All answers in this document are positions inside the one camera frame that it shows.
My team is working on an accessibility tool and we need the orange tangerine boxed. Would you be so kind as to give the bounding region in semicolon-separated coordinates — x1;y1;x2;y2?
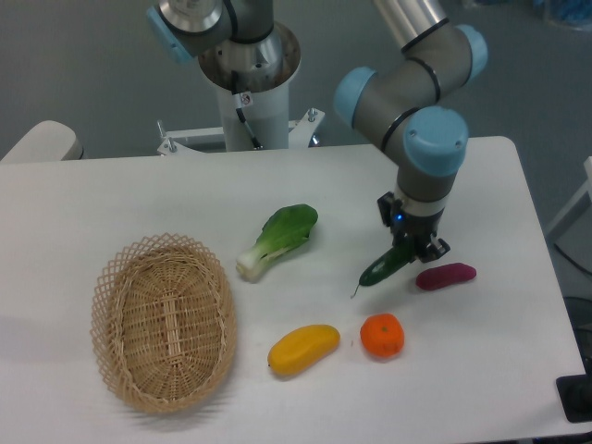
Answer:
360;313;405;359

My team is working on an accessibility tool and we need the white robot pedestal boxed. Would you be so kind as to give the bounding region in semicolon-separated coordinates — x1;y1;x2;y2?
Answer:
157;22;325;155

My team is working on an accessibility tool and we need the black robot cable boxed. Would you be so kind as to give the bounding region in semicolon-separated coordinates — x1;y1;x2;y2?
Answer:
229;69;265;151

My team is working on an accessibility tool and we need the green cucumber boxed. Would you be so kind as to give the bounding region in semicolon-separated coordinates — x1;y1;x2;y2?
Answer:
351;243;414;299

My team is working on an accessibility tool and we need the woven wicker basket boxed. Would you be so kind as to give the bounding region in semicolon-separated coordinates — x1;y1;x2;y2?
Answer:
90;233;237;413

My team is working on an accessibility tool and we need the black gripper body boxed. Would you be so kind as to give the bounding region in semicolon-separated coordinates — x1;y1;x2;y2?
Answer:
391;205;443;251

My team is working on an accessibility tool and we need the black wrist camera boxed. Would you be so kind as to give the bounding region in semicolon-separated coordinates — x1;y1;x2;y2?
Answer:
376;191;404;228

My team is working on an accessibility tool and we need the white furniture frame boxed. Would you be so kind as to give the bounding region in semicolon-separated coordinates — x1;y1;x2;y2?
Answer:
544;155;592;251

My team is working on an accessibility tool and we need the black device at table edge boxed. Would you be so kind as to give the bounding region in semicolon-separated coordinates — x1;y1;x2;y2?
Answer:
556;375;591;423

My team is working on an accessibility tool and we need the green bok choy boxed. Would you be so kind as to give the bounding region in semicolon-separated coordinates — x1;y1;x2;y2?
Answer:
236;203;318;282

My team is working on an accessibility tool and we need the yellow mango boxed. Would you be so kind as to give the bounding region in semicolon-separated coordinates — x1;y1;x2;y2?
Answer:
267;325;340;376

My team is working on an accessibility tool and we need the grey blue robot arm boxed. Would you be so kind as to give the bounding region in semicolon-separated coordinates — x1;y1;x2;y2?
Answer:
147;1;488;262

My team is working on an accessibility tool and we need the purple sweet potato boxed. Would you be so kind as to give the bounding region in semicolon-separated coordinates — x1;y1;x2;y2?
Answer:
415;263;477;291

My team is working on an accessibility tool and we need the white chair armrest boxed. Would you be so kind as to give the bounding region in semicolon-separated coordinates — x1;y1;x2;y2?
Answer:
1;120;84;165

